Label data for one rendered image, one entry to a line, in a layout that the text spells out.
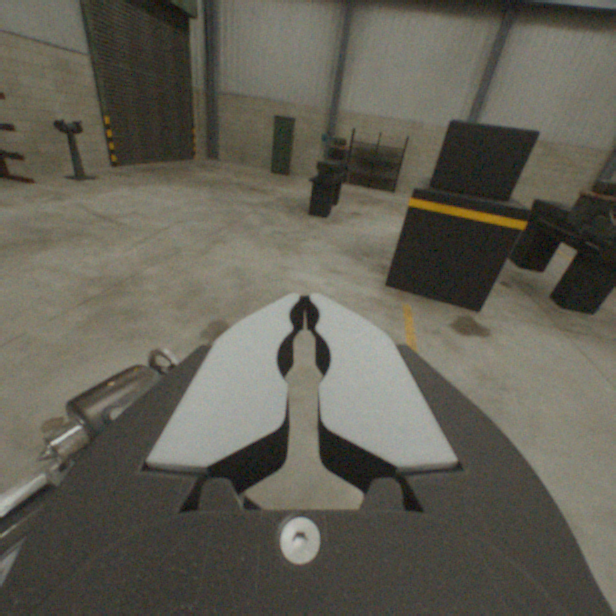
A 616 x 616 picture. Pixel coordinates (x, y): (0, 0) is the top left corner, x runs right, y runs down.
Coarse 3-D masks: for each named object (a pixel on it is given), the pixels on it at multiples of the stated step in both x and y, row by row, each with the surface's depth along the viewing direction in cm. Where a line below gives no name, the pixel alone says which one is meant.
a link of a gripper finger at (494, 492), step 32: (416, 384) 8; (448, 384) 8; (448, 416) 7; (480, 416) 7; (480, 448) 6; (512, 448) 6; (416, 480) 6; (448, 480) 6; (480, 480) 6; (512, 480) 6; (448, 512) 5; (480, 512) 5; (512, 512) 5; (544, 512) 5; (512, 544) 5; (544, 544) 5; (576, 544) 5; (544, 576) 4; (576, 576) 4; (576, 608) 4; (608, 608) 4
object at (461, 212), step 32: (448, 128) 331; (480, 128) 321; (512, 128) 312; (448, 160) 344; (480, 160) 333; (512, 160) 323; (416, 192) 334; (448, 192) 335; (480, 192) 346; (512, 192) 336; (416, 224) 349; (448, 224) 337; (480, 224) 325; (512, 224) 314; (416, 256) 365; (448, 256) 351; (480, 256) 339; (416, 288) 382; (448, 288) 367; (480, 288) 354
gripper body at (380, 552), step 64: (192, 512) 5; (256, 512) 5; (320, 512) 5; (384, 512) 5; (128, 576) 4; (192, 576) 4; (256, 576) 4; (320, 576) 4; (384, 576) 4; (448, 576) 4; (512, 576) 4
